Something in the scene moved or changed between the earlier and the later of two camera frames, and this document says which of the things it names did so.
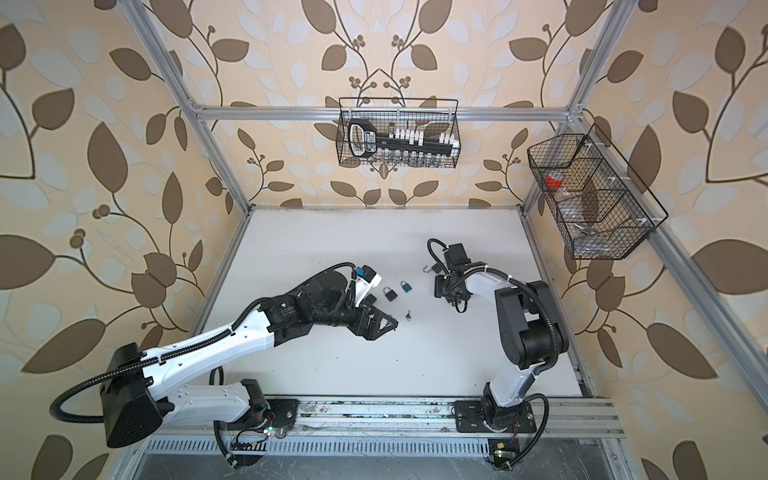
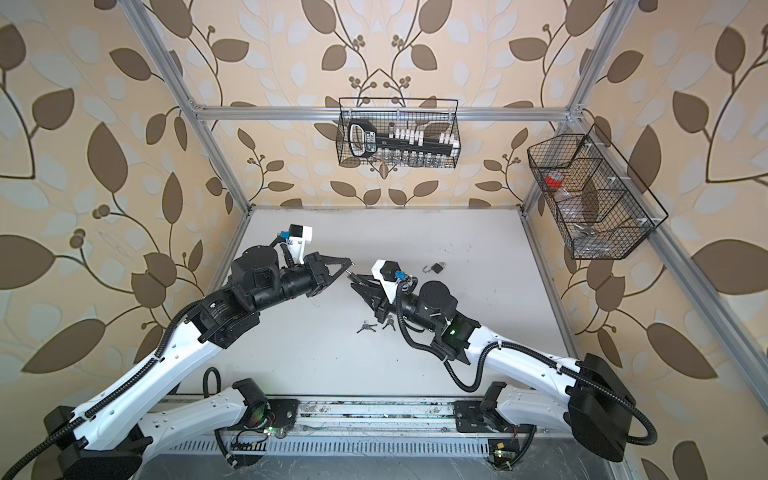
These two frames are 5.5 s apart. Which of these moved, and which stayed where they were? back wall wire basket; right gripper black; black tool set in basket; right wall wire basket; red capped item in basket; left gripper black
Moved: left gripper black; right gripper black
Stayed: red capped item in basket; right wall wire basket; black tool set in basket; back wall wire basket
